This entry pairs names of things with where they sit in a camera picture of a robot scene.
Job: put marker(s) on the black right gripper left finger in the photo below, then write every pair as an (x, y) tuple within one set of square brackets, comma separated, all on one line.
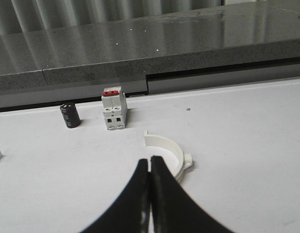
[(130, 212)]

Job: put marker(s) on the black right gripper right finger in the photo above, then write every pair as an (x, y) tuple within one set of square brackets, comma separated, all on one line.
[(173, 210)]

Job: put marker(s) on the black cylindrical capacitor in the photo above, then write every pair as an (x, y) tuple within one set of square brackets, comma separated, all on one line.
[(70, 115)]

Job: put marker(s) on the grey stone countertop ledge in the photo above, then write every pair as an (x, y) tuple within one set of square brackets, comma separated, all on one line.
[(231, 44)]

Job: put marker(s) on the white circuit breaker red switch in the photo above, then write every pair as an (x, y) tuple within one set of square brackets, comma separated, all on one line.
[(114, 107)]

